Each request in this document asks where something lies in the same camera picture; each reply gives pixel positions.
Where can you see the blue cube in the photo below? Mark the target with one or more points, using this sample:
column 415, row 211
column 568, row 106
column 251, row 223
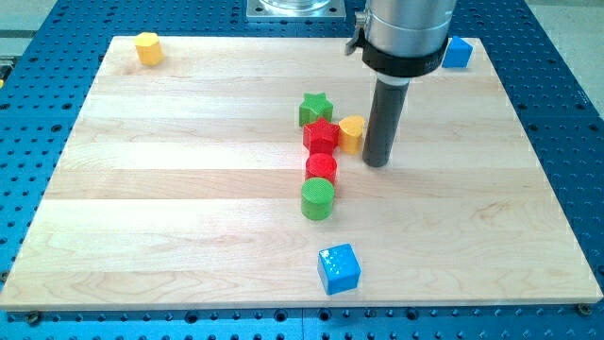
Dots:
column 338, row 268

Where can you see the red cylinder block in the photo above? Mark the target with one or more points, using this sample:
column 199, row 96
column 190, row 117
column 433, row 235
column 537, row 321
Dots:
column 321, row 165

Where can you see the green cylinder block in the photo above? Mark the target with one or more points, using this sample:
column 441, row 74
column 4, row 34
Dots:
column 317, row 196

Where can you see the red star block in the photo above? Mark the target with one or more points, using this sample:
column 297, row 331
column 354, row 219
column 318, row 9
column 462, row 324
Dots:
column 321, row 136

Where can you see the green star block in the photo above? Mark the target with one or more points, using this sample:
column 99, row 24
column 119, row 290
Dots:
column 313, row 107

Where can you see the light wooden board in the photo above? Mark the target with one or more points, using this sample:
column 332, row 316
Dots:
column 179, row 188

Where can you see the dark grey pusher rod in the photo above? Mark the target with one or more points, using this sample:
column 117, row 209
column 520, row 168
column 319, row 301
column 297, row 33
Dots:
column 387, row 106

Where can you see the yellow hexagon block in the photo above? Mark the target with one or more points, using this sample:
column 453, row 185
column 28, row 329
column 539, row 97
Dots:
column 148, row 48

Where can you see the blue triangular block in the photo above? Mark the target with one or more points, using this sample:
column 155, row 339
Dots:
column 458, row 53

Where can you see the board clamp screw left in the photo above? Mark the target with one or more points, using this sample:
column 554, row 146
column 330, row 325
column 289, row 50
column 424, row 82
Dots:
column 33, row 318

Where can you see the board clamp screw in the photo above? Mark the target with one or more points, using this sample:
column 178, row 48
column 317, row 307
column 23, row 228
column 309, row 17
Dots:
column 33, row 318
column 584, row 309

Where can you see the board clamp screw right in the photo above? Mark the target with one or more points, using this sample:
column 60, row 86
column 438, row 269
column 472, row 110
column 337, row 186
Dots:
column 584, row 309

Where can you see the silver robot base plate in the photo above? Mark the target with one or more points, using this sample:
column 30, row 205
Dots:
column 294, row 9

